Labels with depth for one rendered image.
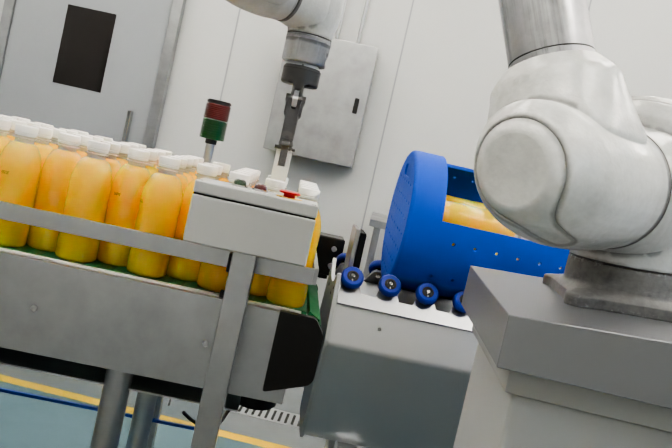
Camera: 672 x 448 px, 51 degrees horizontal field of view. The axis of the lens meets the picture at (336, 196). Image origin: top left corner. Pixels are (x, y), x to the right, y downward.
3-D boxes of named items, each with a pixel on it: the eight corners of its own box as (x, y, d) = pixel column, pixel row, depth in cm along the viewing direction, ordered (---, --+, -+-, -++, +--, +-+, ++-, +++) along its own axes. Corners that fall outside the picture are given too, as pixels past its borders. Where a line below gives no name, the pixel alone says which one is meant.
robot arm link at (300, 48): (330, 46, 145) (324, 75, 145) (287, 36, 144) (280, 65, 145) (332, 39, 136) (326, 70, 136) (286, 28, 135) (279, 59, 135)
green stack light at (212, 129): (222, 141, 178) (226, 122, 178) (197, 136, 178) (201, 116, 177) (225, 142, 184) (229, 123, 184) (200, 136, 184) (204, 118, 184)
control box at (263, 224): (305, 267, 114) (319, 204, 113) (181, 241, 112) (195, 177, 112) (305, 258, 124) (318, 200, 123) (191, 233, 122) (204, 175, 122)
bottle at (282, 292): (284, 293, 137) (305, 198, 136) (311, 304, 132) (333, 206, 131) (258, 293, 131) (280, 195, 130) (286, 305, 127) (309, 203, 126)
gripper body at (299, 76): (322, 68, 136) (311, 115, 137) (321, 73, 145) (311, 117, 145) (283, 59, 136) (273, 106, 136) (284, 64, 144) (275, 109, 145)
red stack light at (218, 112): (226, 122, 178) (230, 106, 178) (201, 116, 177) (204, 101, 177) (229, 123, 184) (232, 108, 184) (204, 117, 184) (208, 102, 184)
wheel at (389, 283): (403, 275, 139) (400, 280, 141) (381, 270, 139) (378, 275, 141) (401, 296, 137) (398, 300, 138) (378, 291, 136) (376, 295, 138)
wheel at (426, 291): (440, 283, 140) (437, 288, 141) (418, 278, 139) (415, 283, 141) (439, 304, 137) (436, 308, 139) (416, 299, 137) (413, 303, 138)
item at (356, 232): (354, 291, 144) (368, 231, 143) (342, 289, 143) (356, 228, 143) (351, 282, 154) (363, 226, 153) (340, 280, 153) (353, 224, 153)
